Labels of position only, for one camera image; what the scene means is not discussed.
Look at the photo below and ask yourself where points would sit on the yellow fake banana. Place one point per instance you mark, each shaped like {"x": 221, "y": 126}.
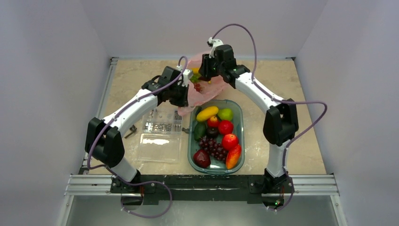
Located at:
{"x": 197, "y": 77}

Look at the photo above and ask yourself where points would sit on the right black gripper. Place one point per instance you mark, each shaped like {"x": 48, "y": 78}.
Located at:
{"x": 206, "y": 67}

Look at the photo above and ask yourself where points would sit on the green fake avocado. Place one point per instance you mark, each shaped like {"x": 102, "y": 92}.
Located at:
{"x": 199, "y": 131}

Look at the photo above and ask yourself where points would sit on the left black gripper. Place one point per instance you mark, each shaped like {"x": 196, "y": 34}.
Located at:
{"x": 183, "y": 101}

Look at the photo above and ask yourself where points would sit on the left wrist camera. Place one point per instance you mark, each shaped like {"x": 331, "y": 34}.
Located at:
{"x": 184, "y": 79}

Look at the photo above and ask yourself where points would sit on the black allen key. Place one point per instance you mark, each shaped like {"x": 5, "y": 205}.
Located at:
{"x": 132, "y": 130}

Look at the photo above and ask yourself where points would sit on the orange red fake mango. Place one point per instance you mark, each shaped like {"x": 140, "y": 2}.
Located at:
{"x": 233, "y": 157}

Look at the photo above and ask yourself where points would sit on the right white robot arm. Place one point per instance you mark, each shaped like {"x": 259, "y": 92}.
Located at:
{"x": 281, "y": 121}

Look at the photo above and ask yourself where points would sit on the small dark bolt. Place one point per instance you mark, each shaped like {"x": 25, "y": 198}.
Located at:
{"x": 186, "y": 130}

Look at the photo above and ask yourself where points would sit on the purple fake grape bunch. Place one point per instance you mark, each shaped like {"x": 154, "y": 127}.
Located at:
{"x": 213, "y": 148}

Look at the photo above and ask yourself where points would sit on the red fake tomato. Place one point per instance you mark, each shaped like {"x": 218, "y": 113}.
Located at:
{"x": 225, "y": 127}

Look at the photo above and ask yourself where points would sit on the small red yellow fruit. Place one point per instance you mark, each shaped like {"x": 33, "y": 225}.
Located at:
{"x": 213, "y": 122}

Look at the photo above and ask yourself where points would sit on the green fake apple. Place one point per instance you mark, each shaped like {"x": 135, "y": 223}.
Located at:
{"x": 225, "y": 114}

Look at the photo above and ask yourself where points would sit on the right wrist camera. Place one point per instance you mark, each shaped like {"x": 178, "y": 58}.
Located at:
{"x": 213, "y": 43}

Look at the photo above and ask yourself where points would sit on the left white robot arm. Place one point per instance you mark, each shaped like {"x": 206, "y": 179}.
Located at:
{"x": 104, "y": 136}

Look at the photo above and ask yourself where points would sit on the pink plastic bag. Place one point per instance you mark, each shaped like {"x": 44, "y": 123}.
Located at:
{"x": 201, "y": 92}

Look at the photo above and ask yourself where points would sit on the dark red fake apple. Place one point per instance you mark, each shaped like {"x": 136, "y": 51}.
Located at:
{"x": 202, "y": 159}

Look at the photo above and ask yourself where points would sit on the dark purple fake plum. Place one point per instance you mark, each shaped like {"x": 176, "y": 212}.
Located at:
{"x": 212, "y": 132}

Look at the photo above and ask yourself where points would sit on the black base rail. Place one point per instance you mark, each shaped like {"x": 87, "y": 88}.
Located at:
{"x": 252, "y": 189}

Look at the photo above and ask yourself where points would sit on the clear plastic screw box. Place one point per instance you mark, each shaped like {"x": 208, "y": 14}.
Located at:
{"x": 160, "y": 138}

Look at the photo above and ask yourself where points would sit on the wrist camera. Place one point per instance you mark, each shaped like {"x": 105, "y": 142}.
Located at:
{"x": 184, "y": 79}
{"x": 213, "y": 43}

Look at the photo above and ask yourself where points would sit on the yellow fake mango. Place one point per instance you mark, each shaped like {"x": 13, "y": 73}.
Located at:
{"x": 207, "y": 113}

